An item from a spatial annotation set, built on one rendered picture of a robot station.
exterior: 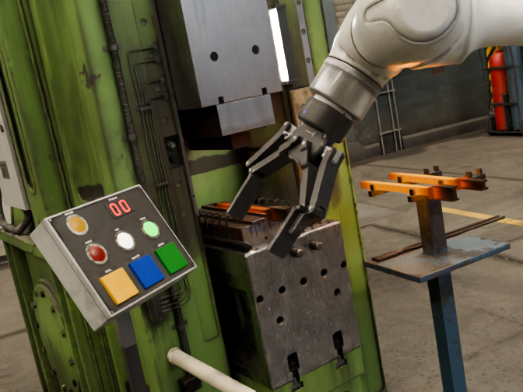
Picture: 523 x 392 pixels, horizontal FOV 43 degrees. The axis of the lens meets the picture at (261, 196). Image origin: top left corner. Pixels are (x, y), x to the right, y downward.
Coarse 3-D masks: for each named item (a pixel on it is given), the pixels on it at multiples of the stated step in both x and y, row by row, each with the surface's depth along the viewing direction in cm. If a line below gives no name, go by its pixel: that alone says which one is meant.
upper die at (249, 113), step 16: (256, 96) 203; (192, 112) 209; (208, 112) 201; (224, 112) 197; (240, 112) 200; (256, 112) 204; (272, 112) 207; (192, 128) 211; (208, 128) 203; (224, 128) 197; (240, 128) 201
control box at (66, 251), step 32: (128, 192) 176; (64, 224) 155; (96, 224) 162; (128, 224) 169; (160, 224) 177; (64, 256) 152; (128, 256) 163; (96, 288) 151; (160, 288) 164; (96, 320) 152
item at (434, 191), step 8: (360, 184) 234; (368, 184) 230; (376, 184) 226; (384, 184) 221; (392, 184) 219; (400, 184) 216; (408, 184) 214; (440, 184) 200; (400, 192) 215; (408, 192) 212; (416, 192) 208; (424, 192) 204; (432, 192) 201; (440, 192) 199; (448, 192) 196; (456, 192) 195; (440, 200) 199; (448, 200) 196; (456, 200) 195
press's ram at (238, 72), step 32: (160, 0) 197; (192, 0) 189; (224, 0) 195; (256, 0) 201; (192, 32) 190; (224, 32) 196; (256, 32) 202; (192, 64) 191; (224, 64) 196; (256, 64) 203; (192, 96) 196; (224, 96) 197
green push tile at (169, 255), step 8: (160, 248) 171; (168, 248) 173; (176, 248) 175; (160, 256) 169; (168, 256) 171; (176, 256) 173; (168, 264) 169; (176, 264) 171; (184, 264) 173; (168, 272) 169
